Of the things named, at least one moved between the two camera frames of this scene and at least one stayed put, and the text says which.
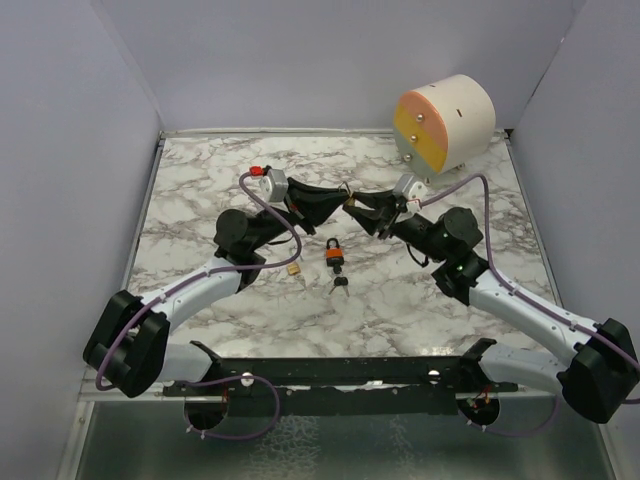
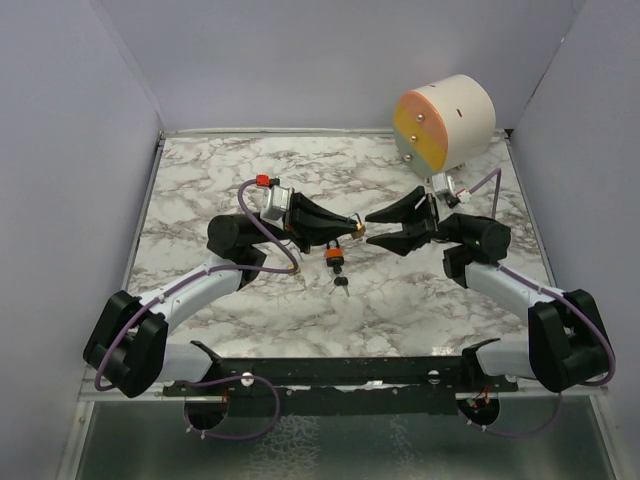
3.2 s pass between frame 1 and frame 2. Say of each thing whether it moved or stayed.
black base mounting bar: stayed
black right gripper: moved
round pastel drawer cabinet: stayed
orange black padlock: stayed
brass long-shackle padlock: moved
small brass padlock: stayed
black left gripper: moved
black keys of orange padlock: stayed
